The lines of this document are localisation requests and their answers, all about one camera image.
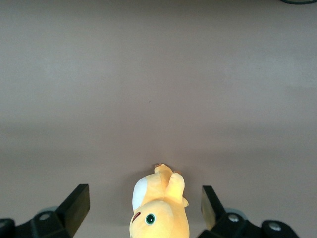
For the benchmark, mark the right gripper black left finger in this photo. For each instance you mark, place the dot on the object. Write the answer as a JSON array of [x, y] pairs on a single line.
[[62, 218]]

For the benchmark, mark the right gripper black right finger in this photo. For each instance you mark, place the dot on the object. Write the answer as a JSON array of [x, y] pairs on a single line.
[[223, 223]]

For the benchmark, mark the yellow plush toy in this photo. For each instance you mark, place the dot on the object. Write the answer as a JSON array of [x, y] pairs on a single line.
[[158, 223]]

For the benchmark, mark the brown table cover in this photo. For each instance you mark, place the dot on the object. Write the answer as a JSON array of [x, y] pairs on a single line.
[[158, 74]]

